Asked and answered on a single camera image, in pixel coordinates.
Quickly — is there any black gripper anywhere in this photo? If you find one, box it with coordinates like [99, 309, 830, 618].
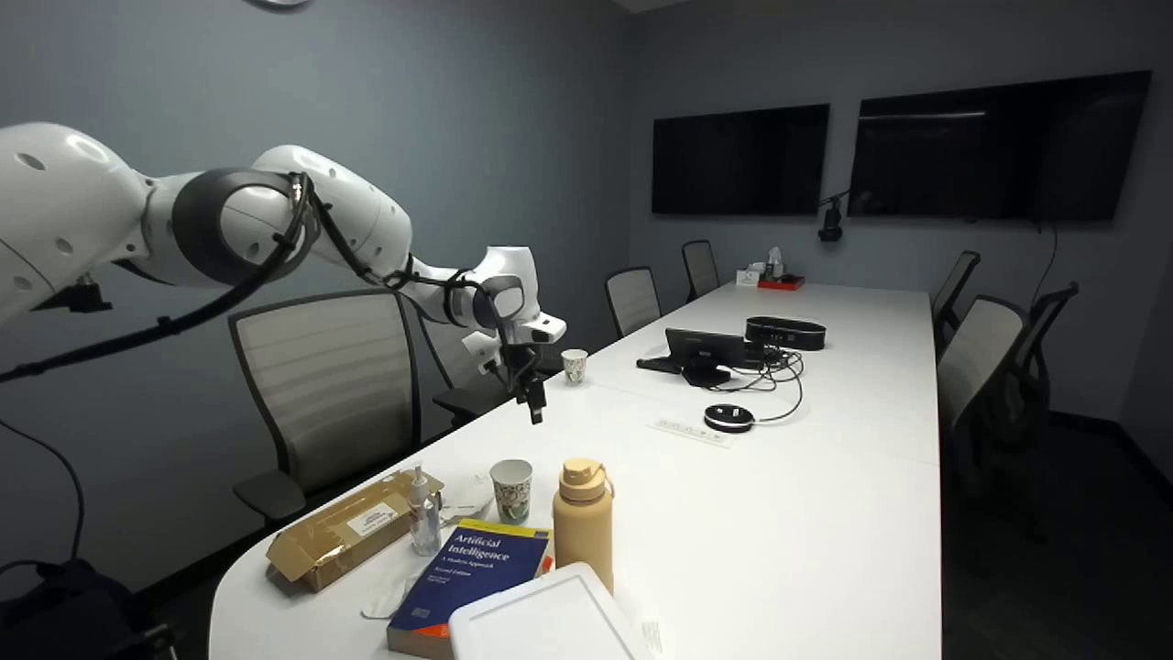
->
[499, 344, 563, 425]

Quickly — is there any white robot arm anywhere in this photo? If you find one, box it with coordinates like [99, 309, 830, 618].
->
[0, 121, 569, 420]

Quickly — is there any small white paper cup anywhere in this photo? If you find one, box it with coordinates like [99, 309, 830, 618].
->
[563, 349, 592, 383]

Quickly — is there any patterned paper coffee cup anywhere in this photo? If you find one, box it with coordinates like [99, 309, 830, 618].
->
[490, 459, 532, 525]

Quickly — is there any grey office chair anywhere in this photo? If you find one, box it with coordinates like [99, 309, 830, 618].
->
[420, 319, 511, 425]
[607, 268, 661, 334]
[228, 294, 421, 525]
[681, 238, 720, 297]

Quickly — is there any tan insulated bottle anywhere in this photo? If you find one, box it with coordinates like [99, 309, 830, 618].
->
[555, 459, 614, 581]

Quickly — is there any clear sanitizer pump bottle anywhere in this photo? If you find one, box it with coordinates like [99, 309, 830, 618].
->
[411, 466, 442, 556]

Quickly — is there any blue textbook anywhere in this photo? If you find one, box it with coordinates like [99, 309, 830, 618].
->
[387, 521, 550, 660]

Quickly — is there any black round speaker puck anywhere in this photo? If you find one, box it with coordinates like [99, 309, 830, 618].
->
[703, 402, 757, 432]

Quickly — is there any brown cardboard box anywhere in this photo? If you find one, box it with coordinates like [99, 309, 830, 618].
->
[268, 473, 420, 589]

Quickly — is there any nearest grey office chair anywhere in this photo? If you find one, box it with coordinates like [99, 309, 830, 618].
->
[228, 294, 421, 525]

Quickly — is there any black conference bar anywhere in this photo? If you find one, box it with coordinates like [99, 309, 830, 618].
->
[745, 315, 825, 349]

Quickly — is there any red tray with bottles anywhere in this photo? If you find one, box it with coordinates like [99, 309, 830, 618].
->
[734, 249, 802, 290]

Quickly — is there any right far office chair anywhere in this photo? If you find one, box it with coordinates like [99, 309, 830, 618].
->
[933, 249, 982, 352]

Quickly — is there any right near office chair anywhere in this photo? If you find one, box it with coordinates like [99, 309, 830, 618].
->
[938, 284, 1079, 488]

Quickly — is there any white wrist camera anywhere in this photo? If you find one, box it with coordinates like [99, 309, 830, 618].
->
[461, 328, 503, 374]

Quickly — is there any black cable on table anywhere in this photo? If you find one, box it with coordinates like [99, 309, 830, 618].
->
[725, 349, 811, 425]

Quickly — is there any left wall monitor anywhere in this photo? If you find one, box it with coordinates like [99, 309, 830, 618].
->
[654, 105, 830, 216]

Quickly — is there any wall monitor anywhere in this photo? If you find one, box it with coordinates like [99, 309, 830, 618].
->
[654, 105, 830, 216]
[851, 69, 1150, 224]

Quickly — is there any black camera on stand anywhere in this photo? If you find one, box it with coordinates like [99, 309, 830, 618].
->
[818, 191, 851, 242]

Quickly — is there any right wall monitor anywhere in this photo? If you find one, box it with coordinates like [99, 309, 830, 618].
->
[851, 69, 1150, 224]

